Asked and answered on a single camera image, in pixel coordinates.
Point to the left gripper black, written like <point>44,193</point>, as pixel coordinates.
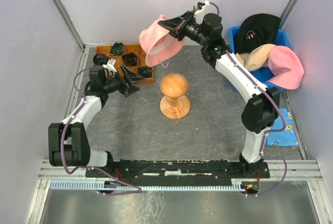
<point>127,90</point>

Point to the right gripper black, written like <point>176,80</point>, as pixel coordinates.
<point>177,26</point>

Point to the pink bucket hat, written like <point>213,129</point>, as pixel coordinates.
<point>286,68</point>
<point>158,44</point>

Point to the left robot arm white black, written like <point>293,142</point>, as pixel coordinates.
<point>68,143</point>

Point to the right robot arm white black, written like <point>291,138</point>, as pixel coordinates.
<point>262,103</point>

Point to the rolled black belt centre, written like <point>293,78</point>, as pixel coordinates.
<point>130,59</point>

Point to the orange compartment tray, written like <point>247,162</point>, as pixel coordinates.
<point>135,48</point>

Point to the rolled black belt top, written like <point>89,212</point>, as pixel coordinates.
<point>117,49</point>

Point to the rolled black belt left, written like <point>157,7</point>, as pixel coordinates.
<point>100,59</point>

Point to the wooden hat stand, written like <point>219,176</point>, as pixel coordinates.
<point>174,103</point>

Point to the black cap with logo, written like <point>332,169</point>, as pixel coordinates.
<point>255,31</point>

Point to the beige hat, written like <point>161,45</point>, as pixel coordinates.
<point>257,59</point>

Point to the blue plastic bin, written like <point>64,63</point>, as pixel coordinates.
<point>263,74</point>

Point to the blue cloth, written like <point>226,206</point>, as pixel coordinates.
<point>285,138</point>

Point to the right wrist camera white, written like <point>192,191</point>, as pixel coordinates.
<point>199,11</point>

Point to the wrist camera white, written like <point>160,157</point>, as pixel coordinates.
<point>110,64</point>
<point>199,11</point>

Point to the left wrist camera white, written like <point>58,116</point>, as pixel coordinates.
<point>110,64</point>

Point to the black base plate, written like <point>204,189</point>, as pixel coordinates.
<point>185,173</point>

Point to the light blue cable duct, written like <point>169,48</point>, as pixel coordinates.
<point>67,184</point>

